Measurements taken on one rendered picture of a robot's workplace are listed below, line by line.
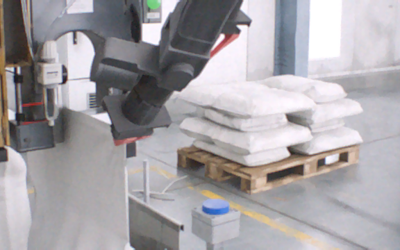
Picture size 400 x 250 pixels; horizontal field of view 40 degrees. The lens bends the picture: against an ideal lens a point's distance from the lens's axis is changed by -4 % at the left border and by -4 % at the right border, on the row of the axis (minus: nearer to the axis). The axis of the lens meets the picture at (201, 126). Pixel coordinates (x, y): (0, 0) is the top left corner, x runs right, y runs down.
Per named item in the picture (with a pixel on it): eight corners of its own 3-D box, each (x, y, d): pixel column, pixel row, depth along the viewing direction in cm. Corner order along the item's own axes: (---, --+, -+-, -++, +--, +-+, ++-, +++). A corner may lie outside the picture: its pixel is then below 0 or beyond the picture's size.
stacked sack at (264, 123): (290, 130, 400) (292, 110, 397) (241, 137, 378) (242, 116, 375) (237, 112, 455) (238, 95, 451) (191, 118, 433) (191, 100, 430)
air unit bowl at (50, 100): (61, 119, 104) (60, 86, 102) (46, 121, 102) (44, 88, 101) (55, 117, 106) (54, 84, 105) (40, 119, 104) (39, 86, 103)
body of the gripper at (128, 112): (98, 103, 89) (114, 74, 83) (153, 96, 95) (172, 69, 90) (112, 138, 86) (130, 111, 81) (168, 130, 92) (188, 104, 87)
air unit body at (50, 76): (69, 125, 104) (67, 40, 101) (46, 128, 102) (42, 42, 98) (60, 120, 108) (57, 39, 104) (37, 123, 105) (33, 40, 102)
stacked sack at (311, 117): (367, 117, 443) (368, 99, 439) (309, 129, 403) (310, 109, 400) (325, 108, 477) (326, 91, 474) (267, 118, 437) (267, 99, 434)
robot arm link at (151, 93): (187, 86, 81) (186, 56, 84) (141, 73, 78) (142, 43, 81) (167, 113, 86) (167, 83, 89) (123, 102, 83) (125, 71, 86)
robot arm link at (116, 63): (198, 74, 75) (197, 25, 79) (115, 50, 70) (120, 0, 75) (161, 119, 84) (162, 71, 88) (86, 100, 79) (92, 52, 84)
